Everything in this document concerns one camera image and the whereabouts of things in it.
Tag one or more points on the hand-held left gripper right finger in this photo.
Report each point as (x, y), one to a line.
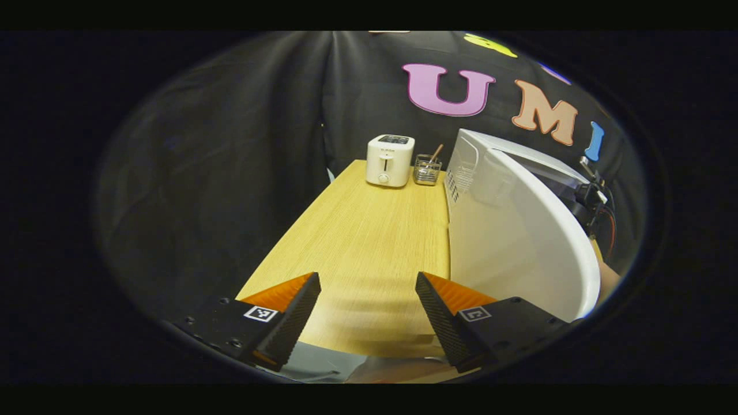
(444, 323)

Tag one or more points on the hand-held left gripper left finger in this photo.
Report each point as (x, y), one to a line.
(288, 328)

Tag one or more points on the white microwave oven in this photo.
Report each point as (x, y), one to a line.
(507, 242)

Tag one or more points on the clear glass holder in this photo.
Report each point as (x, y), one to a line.
(426, 173)

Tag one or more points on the wooden stick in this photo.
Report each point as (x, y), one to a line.
(436, 153)

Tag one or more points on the black backdrop cloth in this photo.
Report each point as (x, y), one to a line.
(230, 173)

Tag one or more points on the white toaster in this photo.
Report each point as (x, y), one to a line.
(389, 164)

